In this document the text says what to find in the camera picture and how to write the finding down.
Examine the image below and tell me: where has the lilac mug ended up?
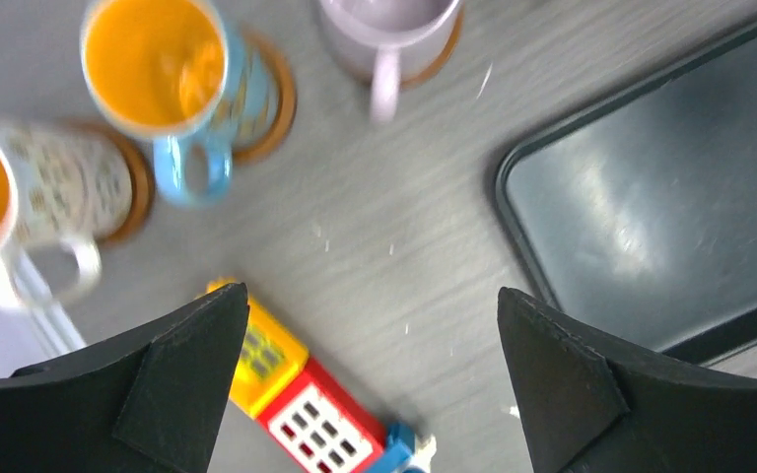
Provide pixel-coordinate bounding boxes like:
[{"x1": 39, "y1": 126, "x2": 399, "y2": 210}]
[{"x1": 315, "y1": 0, "x2": 464, "y2": 123}]

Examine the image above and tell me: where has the blue mug orange inside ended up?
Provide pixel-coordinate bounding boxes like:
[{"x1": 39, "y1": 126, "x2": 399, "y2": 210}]
[{"x1": 80, "y1": 1, "x2": 271, "y2": 207}]

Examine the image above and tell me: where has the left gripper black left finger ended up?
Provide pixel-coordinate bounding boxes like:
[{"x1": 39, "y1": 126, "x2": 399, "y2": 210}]
[{"x1": 0, "y1": 283, "x2": 249, "y2": 472}]

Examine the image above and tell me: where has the white mug orange inside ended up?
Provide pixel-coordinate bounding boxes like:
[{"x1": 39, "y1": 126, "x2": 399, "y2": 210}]
[{"x1": 0, "y1": 119, "x2": 134, "y2": 311}]

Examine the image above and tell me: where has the dark wooden coaster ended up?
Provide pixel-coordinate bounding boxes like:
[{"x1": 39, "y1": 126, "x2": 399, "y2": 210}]
[{"x1": 399, "y1": 3, "x2": 465, "y2": 90}]

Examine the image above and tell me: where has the black serving tray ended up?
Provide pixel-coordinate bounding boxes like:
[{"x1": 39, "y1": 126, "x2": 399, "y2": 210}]
[{"x1": 492, "y1": 20, "x2": 757, "y2": 364}]

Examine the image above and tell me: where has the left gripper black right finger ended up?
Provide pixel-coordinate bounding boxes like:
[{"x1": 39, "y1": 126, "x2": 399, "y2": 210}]
[{"x1": 498, "y1": 288, "x2": 757, "y2": 472}]

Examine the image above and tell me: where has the brown wooden coaster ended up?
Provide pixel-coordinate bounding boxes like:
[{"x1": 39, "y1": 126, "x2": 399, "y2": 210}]
[
  {"x1": 56, "y1": 117, "x2": 156, "y2": 246},
  {"x1": 233, "y1": 26, "x2": 298, "y2": 165}
]

